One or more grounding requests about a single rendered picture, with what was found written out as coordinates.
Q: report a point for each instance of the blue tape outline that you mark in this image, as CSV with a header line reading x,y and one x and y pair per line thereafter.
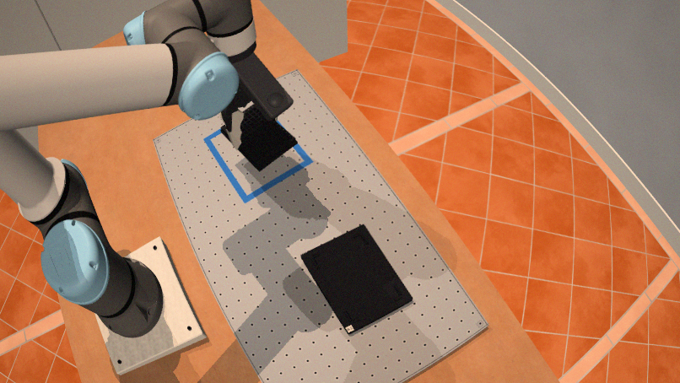
x,y
246,198

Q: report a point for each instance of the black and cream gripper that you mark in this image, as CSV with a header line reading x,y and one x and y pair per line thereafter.
x,y
231,115

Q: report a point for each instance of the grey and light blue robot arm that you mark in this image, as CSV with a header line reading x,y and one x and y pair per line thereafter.
x,y
43,88

